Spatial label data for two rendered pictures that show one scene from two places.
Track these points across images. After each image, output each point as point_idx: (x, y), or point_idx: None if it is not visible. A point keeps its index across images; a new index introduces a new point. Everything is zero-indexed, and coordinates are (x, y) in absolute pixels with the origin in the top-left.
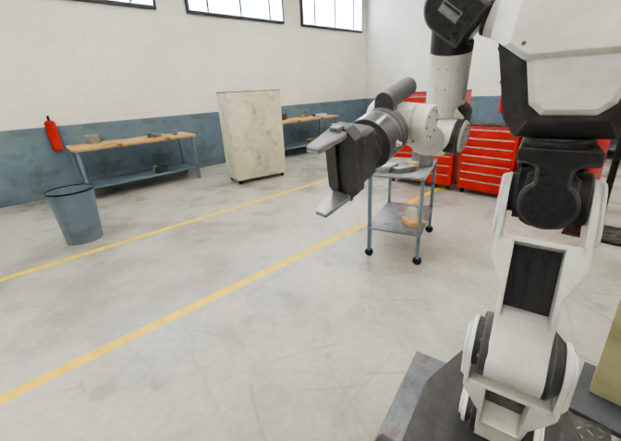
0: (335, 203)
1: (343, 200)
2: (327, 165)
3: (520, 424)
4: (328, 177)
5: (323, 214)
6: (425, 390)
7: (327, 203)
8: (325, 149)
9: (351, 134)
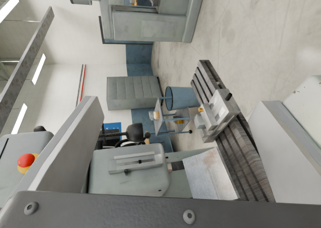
0: (267, 160)
1: (275, 190)
2: (212, 201)
3: None
4: (293, 204)
5: (250, 118)
6: None
7: (272, 138)
8: (96, 135)
9: None
